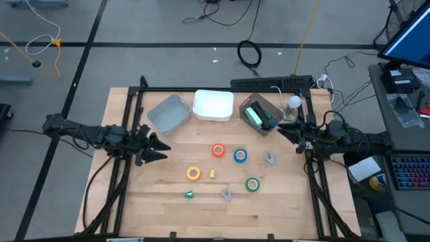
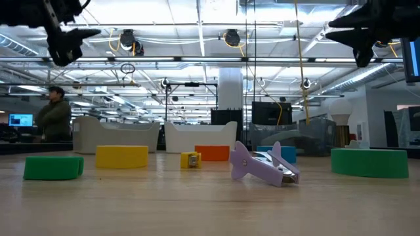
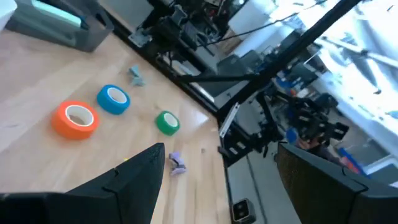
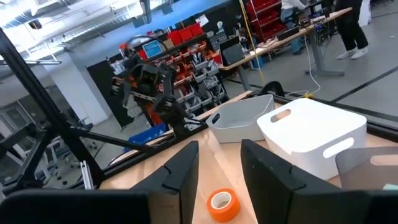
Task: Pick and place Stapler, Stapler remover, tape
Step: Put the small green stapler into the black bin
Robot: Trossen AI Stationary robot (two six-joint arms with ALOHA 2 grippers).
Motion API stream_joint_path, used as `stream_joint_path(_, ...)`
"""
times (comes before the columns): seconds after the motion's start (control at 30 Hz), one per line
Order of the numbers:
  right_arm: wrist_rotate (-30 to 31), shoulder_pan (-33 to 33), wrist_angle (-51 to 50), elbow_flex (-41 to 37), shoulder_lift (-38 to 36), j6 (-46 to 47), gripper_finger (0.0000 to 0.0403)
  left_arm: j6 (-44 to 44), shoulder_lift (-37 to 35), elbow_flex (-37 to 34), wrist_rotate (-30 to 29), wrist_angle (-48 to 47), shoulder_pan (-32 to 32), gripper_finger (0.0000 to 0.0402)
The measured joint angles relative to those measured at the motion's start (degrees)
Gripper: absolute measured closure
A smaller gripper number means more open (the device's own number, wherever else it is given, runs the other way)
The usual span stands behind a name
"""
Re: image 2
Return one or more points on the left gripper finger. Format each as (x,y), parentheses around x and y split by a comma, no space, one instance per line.
(69,11)
(78,35)

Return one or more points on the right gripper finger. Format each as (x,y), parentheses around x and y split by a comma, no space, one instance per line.
(361,19)
(354,36)

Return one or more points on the small green stapler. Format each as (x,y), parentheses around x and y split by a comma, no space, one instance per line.
(50,168)

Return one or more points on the yellow tape roll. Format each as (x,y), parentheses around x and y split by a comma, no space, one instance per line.
(121,157)

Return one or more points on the green tape roll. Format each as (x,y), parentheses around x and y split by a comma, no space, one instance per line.
(369,164)

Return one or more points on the small yellow stapler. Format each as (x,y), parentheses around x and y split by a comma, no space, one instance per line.
(185,160)

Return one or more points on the purple staple remover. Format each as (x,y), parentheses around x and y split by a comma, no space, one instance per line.
(252,165)

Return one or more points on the orange tape roll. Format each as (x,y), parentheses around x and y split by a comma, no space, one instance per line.
(213,153)

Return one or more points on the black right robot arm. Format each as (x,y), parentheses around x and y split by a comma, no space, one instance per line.
(410,16)

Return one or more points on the blue tape roll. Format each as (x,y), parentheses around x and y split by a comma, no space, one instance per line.
(288,154)

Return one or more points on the black computer monitor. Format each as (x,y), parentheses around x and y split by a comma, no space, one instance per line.
(411,59)

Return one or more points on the person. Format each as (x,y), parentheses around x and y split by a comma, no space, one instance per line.
(54,118)

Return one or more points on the distant computer monitor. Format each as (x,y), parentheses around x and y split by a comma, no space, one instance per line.
(20,120)

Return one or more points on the light grey plastic bin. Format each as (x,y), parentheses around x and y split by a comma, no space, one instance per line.
(111,137)

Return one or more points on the dark translucent plastic bin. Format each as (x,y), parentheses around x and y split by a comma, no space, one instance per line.
(323,137)

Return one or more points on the black flat screen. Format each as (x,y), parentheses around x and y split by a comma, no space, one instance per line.
(270,113)

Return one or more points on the white building column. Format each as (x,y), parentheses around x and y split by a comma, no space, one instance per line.
(229,88)

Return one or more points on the black cabinet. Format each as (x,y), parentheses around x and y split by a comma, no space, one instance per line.
(226,123)

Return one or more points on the white plastic bin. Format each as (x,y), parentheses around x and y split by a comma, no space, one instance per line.
(200,139)

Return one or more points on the black rig frame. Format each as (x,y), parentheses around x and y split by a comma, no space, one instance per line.
(192,84)

